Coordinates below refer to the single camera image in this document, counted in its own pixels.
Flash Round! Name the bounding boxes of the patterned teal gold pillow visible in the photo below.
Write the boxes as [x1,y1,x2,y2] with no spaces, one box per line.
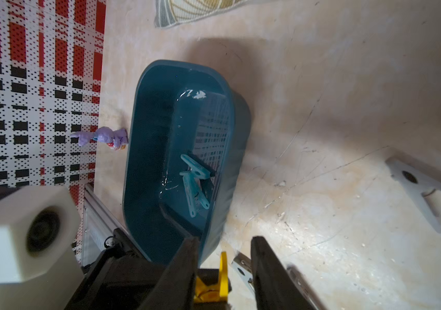
[154,0,257,29]

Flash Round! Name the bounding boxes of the teal clothespin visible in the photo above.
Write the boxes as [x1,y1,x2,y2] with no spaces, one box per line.
[180,171,210,218]
[180,154,215,180]

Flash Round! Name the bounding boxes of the grey clothespin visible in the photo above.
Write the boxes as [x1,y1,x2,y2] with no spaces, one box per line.
[385,157,441,234]
[231,252,255,294]

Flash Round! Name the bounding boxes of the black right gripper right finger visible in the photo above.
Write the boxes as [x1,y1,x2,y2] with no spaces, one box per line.
[251,236,314,309]

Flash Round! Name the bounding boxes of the yellow clothespin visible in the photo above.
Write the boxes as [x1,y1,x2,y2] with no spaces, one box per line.
[193,252,230,304]

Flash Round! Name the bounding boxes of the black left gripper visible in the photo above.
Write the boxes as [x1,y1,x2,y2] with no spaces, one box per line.
[65,228,166,309]

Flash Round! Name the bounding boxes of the dark teal storage box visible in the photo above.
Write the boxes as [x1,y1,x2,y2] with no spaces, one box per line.
[122,60,251,264]

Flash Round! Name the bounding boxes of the purple small toy figure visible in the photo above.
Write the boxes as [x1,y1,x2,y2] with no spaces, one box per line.
[70,127,129,150]

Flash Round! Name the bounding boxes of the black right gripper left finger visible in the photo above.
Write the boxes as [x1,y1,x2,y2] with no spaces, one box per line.
[139,238,199,309]

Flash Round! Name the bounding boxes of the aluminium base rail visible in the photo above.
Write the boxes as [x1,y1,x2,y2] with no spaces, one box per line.
[81,184,127,267]

